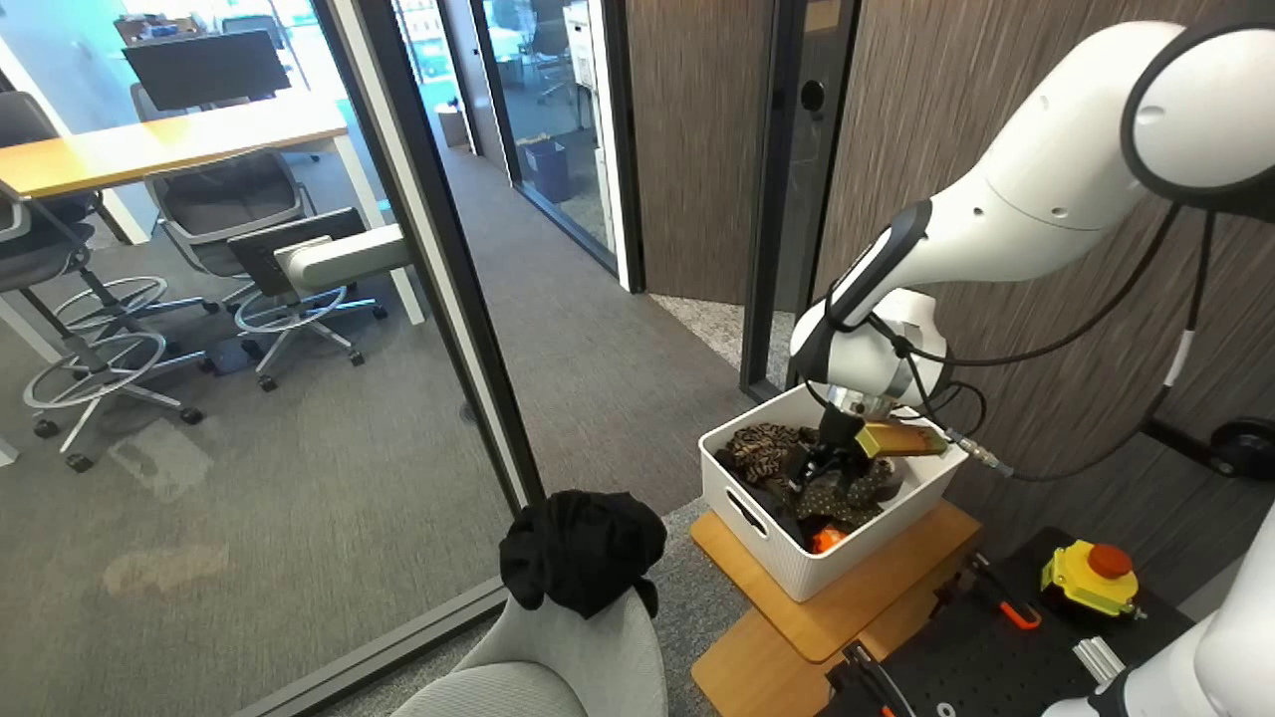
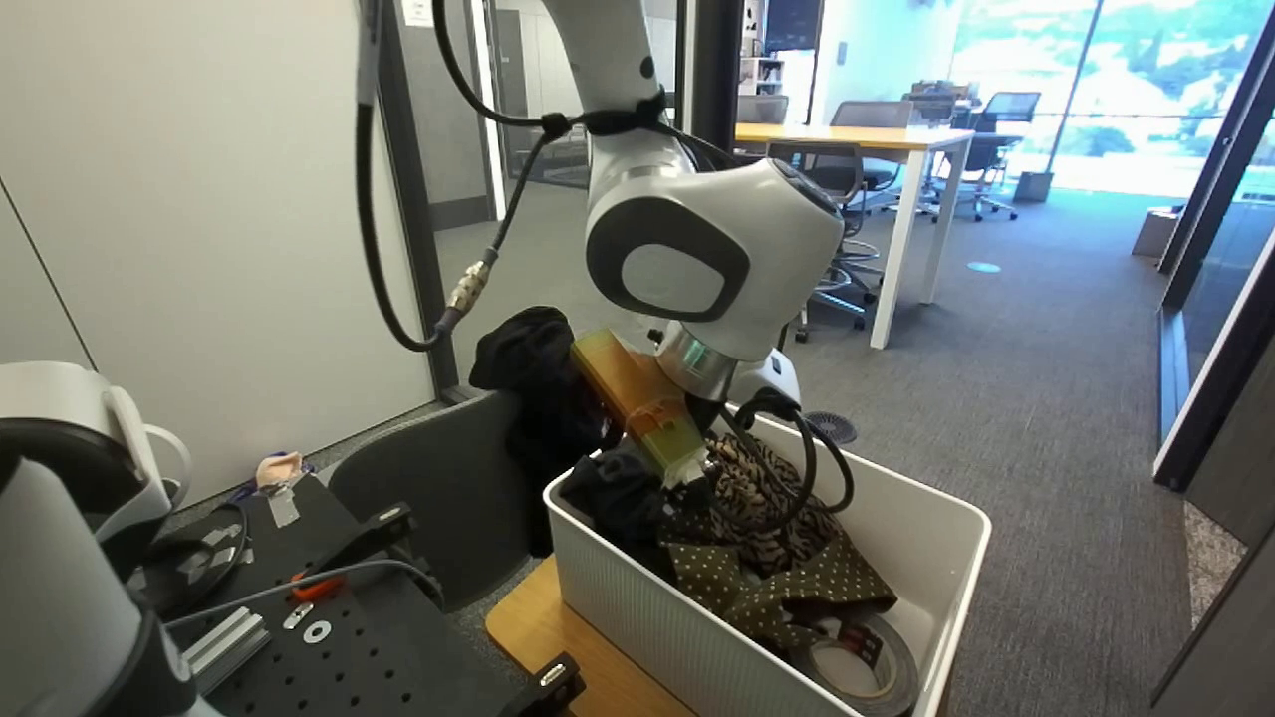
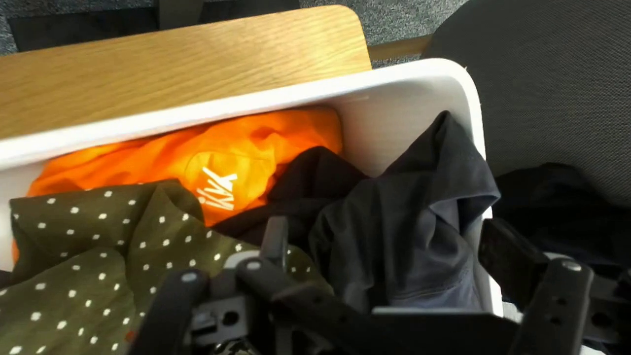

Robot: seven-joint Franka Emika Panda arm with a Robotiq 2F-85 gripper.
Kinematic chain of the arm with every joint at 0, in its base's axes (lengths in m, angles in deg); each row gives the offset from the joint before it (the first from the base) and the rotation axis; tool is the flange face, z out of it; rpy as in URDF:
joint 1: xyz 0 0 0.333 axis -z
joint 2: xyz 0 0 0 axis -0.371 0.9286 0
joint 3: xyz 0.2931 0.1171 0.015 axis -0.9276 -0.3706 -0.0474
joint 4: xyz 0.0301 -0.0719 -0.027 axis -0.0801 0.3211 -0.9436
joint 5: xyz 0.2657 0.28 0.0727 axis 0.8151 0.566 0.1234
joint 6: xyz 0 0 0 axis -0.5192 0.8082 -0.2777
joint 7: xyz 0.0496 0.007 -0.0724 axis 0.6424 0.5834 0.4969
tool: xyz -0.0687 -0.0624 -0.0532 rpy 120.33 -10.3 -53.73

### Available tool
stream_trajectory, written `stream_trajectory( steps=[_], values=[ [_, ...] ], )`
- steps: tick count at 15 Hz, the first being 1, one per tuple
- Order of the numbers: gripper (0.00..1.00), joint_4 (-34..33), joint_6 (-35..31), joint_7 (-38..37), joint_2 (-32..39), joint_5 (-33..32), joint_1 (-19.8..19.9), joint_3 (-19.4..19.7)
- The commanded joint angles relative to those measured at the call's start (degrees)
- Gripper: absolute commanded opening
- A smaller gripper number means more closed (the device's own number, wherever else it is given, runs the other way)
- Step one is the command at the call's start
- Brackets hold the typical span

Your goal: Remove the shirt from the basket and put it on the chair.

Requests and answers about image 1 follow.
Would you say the white plastic storage basket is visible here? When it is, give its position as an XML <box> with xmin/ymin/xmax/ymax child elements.
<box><xmin>694</xmin><ymin>382</ymin><xmax>973</xmax><ymax>611</ymax></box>

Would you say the black cable with white sleeve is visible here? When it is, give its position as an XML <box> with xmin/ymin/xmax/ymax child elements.
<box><xmin>947</xmin><ymin>211</ymin><xmax>1220</xmax><ymax>484</ymax></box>

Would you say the orange-handled tool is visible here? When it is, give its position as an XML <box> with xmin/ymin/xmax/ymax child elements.
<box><xmin>968</xmin><ymin>555</ymin><xmax>1048</xmax><ymax>632</ymax></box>

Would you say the black computer monitor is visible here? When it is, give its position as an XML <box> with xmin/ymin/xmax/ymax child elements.
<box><xmin>121</xmin><ymin>29</ymin><xmax>295</xmax><ymax>113</ymax></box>

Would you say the black door frame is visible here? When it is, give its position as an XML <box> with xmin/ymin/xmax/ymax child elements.
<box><xmin>461</xmin><ymin>0</ymin><xmax>649</xmax><ymax>293</ymax></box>
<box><xmin>736</xmin><ymin>0</ymin><xmax>860</xmax><ymax>393</ymax></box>

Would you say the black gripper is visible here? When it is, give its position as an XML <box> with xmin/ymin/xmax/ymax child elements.
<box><xmin>818</xmin><ymin>399</ymin><xmax>870</xmax><ymax>455</ymax></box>

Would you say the office chair with ring footrest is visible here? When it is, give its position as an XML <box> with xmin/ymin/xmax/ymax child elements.
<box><xmin>0</xmin><ymin>91</ymin><xmax>211</xmax><ymax>475</ymax></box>
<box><xmin>222</xmin><ymin>203</ymin><xmax>415</xmax><ymax>393</ymax></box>

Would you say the tiger-stripe patterned cloth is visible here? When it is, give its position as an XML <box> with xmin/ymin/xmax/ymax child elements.
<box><xmin>721</xmin><ymin>423</ymin><xmax>821</xmax><ymax>490</ymax></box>

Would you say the black wall-mounted handle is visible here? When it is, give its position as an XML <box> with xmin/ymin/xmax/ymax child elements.
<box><xmin>1139</xmin><ymin>415</ymin><xmax>1275</xmax><ymax>480</ymax></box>

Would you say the dark office chair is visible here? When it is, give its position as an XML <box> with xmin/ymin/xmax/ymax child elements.
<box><xmin>130</xmin><ymin>82</ymin><xmax>313</xmax><ymax>249</ymax></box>

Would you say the brass-coloured wrist camera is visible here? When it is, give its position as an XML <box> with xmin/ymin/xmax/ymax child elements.
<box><xmin>854</xmin><ymin>419</ymin><xmax>952</xmax><ymax>460</ymax></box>

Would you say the wooden desk with white legs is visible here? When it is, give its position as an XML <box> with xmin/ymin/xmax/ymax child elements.
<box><xmin>0</xmin><ymin>97</ymin><xmax>431</xmax><ymax>329</ymax></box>

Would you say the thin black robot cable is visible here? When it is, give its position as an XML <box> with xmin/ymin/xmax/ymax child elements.
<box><xmin>911</xmin><ymin>194</ymin><xmax>1186</xmax><ymax>376</ymax></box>

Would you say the black perforated robot table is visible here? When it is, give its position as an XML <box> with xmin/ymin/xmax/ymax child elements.
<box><xmin>821</xmin><ymin>526</ymin><xmax>1200</xmax><ymax>717</ymax></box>

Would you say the crumpled black cloth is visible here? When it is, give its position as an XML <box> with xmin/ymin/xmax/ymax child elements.
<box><xmin>492</xmin><ymin>484</ymin><xmax>670</xmax><ymax>622</ymax></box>

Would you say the black glass partition frame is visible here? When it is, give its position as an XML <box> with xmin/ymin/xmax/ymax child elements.
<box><xmin>309</xmin><ymin>0</ymin><xmax>550</xmax><ymax>717</ymax></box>

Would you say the green polka-dot cloth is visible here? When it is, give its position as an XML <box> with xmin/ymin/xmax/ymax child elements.
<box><xmin>791</xmin><ymin>455</ymin><xmax>910</xmax><ymax>535</ymax></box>

